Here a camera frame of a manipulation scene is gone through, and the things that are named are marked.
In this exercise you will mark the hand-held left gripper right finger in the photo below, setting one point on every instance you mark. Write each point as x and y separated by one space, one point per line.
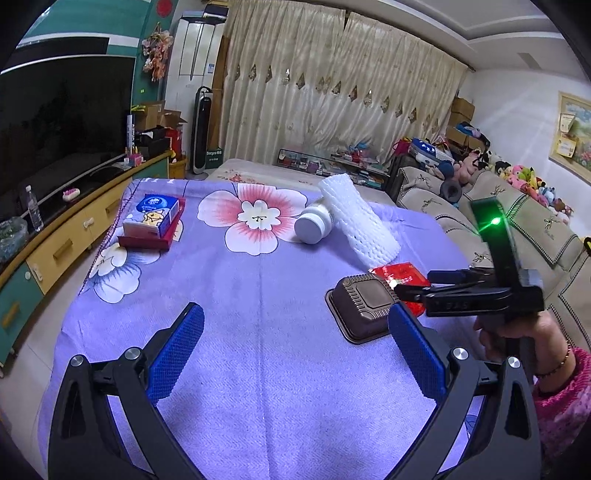
418 350

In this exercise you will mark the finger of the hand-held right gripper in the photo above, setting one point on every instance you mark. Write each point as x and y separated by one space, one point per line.
413 293
445 277

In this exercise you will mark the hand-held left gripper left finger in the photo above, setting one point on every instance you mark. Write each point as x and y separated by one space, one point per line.
178 355

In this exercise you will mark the red snack packet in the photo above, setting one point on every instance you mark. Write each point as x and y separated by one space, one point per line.
406 277

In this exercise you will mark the brown plastic food tray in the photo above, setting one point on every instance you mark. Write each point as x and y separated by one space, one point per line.
364 309

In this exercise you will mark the white foam net sleeve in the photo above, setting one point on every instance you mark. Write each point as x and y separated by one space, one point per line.
360 221

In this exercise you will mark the person's right forearm pink sleeve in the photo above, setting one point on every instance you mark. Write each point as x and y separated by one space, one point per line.
565 410

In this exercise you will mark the person's right hand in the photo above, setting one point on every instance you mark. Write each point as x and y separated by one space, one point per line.
540 337

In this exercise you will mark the beige sofa with embroidered covers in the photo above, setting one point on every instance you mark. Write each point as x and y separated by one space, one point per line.
531 221

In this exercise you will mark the row of plush toys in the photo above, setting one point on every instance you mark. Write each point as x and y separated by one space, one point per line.
521 177

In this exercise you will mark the grey neck pillow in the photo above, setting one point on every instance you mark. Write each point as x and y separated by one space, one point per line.
450 190

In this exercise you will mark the purple floral blanket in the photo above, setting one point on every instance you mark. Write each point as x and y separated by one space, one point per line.
258 323

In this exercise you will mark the blue tissue box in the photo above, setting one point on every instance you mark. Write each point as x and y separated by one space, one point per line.
143 243
154 214

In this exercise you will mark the small white plastic bottle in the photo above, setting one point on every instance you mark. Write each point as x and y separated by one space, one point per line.
311 226

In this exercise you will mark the blue star print bag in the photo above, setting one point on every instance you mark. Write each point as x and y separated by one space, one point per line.
429 150

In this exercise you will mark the framed flower field painting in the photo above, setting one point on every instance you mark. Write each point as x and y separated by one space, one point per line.
575 138

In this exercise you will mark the stack of cardboard boxes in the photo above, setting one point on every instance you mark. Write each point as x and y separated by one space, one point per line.
461 120

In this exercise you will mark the glass low table with clutter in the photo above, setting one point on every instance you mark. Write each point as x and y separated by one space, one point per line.
332 161

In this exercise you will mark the yellow green television cabinet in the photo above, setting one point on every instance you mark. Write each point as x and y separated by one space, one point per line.
64 249

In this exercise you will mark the yellow bucket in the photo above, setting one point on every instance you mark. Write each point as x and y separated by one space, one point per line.
178 168

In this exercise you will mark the pink small object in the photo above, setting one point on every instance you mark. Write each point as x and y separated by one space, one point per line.
71 194

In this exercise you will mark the glass bowl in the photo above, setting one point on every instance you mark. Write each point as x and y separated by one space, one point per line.
11 240

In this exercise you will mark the clear water bottle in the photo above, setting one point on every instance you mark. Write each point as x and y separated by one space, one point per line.
33 210

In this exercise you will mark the cream patterned curtain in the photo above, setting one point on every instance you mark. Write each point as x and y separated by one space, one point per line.
323 92

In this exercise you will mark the black tower fan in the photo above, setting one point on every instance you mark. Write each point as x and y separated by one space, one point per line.
203 134

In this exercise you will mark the open cardboard boxes with clutter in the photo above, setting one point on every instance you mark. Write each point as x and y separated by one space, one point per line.
157 124

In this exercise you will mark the black flat television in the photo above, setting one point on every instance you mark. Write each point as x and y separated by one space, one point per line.
60 134

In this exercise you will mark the white standing air conditioner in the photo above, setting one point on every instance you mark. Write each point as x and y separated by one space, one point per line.
191 60

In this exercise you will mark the hanging artificial flower decoration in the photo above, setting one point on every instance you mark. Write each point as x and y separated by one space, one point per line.
157 50

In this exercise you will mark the red round wall ornament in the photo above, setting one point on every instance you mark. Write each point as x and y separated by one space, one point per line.
166 5

